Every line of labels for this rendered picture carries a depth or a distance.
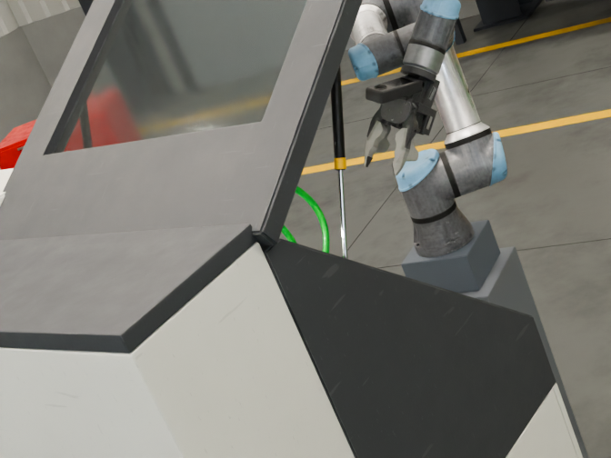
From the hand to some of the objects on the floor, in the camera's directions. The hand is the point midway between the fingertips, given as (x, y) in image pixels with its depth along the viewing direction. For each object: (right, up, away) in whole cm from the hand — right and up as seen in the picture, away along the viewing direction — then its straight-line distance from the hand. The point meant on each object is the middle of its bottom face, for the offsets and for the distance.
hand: (379, 164), depth 213 cm
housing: (-28, -151, +32) cm, 157 cm away
